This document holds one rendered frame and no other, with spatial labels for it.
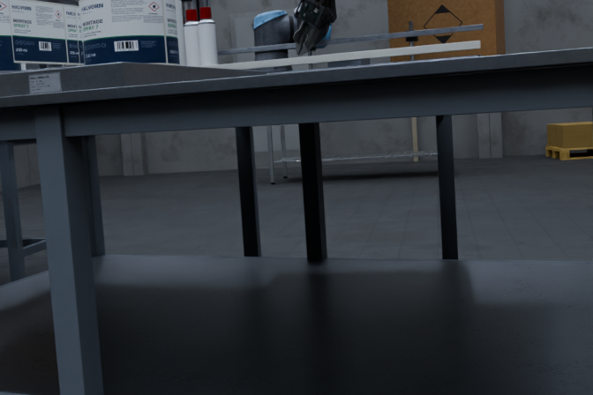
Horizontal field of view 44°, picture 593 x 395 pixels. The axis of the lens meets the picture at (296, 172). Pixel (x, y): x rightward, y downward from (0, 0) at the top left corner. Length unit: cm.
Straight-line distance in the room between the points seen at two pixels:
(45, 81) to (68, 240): 31
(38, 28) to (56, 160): 49
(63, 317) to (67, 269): 10
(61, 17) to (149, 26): 41
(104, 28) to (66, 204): 37
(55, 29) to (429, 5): 101
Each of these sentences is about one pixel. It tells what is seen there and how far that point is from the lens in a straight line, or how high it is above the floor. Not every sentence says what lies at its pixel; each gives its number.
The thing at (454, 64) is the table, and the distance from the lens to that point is 111.
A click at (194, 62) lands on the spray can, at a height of 93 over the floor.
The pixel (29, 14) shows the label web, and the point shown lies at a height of 103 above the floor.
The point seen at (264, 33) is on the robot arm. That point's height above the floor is 104.
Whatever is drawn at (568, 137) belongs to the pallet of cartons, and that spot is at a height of 26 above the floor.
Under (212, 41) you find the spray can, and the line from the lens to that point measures 218.
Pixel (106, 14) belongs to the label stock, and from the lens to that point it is 156.
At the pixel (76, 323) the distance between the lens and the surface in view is 150.
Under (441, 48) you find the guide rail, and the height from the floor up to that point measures 90.
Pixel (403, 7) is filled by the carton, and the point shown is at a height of 104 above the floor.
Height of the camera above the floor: 77
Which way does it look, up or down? 5 degrees down
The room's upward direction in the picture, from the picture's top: 4 degrees counter-clockwise
